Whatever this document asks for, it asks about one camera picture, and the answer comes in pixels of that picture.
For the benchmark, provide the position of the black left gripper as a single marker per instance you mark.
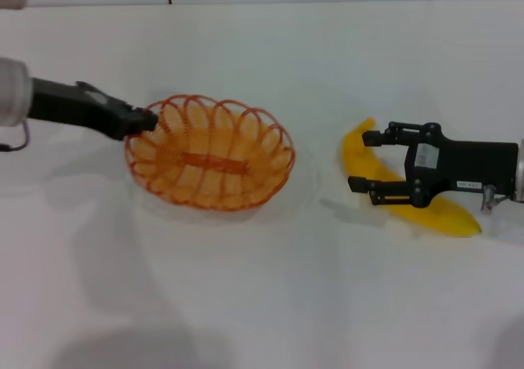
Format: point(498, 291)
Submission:
point(73, 107)

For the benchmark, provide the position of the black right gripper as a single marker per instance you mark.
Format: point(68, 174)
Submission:
point(466, 164)

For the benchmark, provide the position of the yellow banana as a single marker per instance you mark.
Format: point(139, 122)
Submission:
point(356, 156)

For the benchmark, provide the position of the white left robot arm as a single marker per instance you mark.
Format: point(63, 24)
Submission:
point(12, 95)

